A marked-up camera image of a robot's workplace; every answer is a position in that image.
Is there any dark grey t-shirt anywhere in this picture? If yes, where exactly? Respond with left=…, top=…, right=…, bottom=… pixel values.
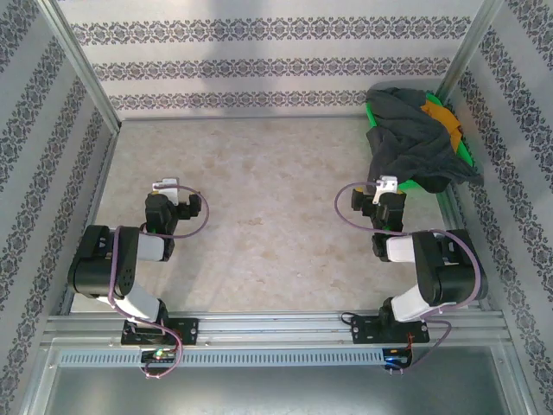
left=365, top=86, right=485, bottom=195

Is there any green plastic basket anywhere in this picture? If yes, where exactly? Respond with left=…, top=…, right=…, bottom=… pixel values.
left=365, top=88, right=480, bottom=192

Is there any mustard orange t-shirt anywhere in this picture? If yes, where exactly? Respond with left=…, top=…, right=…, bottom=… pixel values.
left=421, top=99, right=463, bottom=155

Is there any left small controller board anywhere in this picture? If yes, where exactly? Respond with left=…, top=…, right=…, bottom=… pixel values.
left=141, top=349, right=176, bottom=364

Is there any small controller board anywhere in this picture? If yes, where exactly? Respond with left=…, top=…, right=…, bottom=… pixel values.
left=141, top=349, right=176, bottom=364
left=383, top=348, right=411, bottom=371

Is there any right small controller board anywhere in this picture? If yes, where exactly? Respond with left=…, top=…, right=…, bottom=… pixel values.
left=383, top=348, right=411, bottom=371

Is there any grey metal sheet panel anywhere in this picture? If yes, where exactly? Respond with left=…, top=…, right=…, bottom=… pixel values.
left=23, top=336, right=533, bottom=415

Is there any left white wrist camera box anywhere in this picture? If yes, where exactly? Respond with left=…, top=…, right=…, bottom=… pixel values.
left=151, top=176, right=180, bottom=205

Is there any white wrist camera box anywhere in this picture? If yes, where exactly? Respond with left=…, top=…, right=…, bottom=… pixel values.
left=151, top=176, right=180, bottom=205
left=373, top=176, right=397, bottom=205

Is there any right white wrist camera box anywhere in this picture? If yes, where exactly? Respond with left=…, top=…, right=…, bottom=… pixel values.
left=373, top=176, right=397, bottom=205

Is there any left aluminium side rail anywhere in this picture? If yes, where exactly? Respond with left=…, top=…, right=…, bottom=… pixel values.
left=58, top=123, right=122, bottom=316

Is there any aluminium side rail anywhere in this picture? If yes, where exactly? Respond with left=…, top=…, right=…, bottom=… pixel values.
left=58, top=123, right=122, bottom=316
left=434, top=183, right=496, bottom=312

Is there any right aluminium side rail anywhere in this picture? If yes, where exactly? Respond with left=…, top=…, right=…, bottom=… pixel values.
left=434, top=183, right=496, bottom=312

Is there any aluminium back rail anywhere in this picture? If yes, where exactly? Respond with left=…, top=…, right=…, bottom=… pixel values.
left=119, top=112, right=369, bottom=123

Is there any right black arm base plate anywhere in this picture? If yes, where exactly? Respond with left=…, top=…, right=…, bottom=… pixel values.
left=350, top=314, right=429, bottom=345

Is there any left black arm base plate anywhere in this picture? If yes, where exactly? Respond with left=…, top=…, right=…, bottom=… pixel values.
left=120, top=318, right=200, bottom=346

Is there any left aluminium frame post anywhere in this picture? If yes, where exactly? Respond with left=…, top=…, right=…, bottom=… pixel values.
left=41, top=0, right=124, bottom=135

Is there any aluminium frame post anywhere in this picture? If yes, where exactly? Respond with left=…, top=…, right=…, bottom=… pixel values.
left=434, top=0, right=506, bottom=105
left=41, top=0, right=124, bottom=135

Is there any right aluminium frame post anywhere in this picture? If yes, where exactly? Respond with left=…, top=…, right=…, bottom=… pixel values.
left=434, top=0, right=506, bottom=105

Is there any aluminium mounting rail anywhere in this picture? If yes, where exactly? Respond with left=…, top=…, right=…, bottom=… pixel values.
left=41, top=310, right=507, bottom=348

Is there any slotted grey cable duct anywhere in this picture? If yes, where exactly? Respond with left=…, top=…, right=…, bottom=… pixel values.
left=58, top=348, right=411, bottom=368

